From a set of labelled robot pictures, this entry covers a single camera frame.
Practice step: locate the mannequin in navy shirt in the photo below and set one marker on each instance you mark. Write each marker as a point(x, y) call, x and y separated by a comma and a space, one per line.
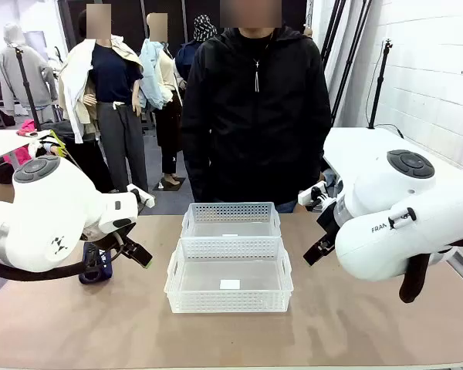
point(112, 96)

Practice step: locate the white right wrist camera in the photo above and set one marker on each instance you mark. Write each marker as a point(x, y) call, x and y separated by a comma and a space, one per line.
point(308, 196)

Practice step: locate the mannequin in patterned hood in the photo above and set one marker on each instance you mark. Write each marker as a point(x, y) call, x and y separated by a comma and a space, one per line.
point(200, 42)

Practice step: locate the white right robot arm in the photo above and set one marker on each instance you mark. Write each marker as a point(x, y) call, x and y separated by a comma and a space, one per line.
point(389, 239)

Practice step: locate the mannequin in light blue jacket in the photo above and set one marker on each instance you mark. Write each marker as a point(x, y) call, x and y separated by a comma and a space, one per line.
point(162, 88)

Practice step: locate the pink cloth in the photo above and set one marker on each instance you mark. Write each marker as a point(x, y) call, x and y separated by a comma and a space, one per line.
point(26, 128)

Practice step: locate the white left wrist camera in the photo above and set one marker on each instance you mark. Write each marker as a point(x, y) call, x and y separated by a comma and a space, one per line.
point(144, 198)

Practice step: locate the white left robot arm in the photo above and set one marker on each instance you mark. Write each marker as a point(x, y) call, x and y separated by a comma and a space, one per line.
point(42, 208)

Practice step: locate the slim black tripod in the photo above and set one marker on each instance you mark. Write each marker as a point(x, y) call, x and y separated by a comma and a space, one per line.
point(379, 85)

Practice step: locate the mannequin in grey hoodie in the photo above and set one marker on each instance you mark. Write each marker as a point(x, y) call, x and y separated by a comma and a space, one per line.
point(19, 77)

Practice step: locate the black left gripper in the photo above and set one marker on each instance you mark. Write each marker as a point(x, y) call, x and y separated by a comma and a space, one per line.
point(110, 237)

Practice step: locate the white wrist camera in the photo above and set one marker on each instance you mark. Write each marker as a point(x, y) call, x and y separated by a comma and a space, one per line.
point(308, 196)
point(144, 198)

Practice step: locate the white cluttered table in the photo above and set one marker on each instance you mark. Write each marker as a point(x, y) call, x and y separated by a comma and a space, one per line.
point(4, 144)

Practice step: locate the black leaning pole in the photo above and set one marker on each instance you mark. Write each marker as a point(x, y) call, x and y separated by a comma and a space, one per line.
point(332, 31)
point(349, 58)

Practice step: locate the person in black jacket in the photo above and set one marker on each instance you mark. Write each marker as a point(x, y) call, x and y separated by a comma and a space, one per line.
point(254, 135)

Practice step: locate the black tripod with yellow band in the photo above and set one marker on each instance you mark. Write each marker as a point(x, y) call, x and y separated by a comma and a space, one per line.
point(26, 88)

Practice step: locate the translucent white perforated basket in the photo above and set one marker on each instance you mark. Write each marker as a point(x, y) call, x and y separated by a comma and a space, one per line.
point(231, 221)
point(224, 270)

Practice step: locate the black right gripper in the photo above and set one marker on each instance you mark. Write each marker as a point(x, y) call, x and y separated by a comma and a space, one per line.
point(328, 221)

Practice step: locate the navy blue zipper pouch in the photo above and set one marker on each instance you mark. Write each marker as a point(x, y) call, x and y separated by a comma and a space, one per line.
point(98, 266)

